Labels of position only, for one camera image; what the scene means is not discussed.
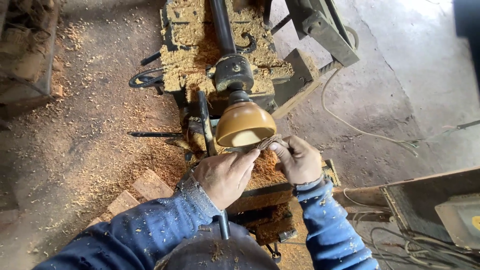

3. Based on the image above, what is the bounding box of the black lathe bearing housing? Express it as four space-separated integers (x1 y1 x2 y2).
213 54 255 93

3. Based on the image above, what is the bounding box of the person's dark clothing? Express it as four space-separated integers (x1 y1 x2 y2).
154 220 280 270

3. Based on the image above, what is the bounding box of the dark metal turning chisel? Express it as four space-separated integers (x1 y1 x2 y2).
127 131 185 139

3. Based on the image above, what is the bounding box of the tangle of pale cables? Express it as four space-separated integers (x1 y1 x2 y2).
343 187 480 270

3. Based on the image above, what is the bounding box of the turned wooden bowl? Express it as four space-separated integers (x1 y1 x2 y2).
215 101 278 148

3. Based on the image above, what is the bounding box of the sawdust-covered wood lathe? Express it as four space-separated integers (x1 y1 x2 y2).
159 0 361 246

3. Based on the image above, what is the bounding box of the reddish brick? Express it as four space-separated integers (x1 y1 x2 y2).
106 190 140 217
131 168 175 202

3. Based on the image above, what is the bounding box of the white electric cable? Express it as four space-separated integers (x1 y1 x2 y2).
321 25 419 157

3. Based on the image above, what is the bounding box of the long steel tool rest bar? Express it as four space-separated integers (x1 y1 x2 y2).
197 90 232 241

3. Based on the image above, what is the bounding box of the dark steel lathe shaft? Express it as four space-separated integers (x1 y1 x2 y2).
209 0 238 58

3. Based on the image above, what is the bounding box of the dusty wooden block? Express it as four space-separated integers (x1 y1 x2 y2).
271 48 322 120

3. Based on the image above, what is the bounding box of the heap of dusty scrap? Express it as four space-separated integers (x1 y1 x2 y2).
0 0 64 111

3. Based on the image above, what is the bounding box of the black looped cable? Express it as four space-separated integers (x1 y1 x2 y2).
128 67 166 95

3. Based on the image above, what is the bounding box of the person's left hand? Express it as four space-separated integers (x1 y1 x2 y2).
192 148 262 211

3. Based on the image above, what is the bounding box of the person's right hand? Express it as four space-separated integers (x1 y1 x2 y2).
268 135 325 186

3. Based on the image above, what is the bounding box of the brown sanding cloth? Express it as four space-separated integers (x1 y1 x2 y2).
256 134 289 152

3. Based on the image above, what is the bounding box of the rusty metal box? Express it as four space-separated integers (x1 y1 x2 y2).
380 166 480 253

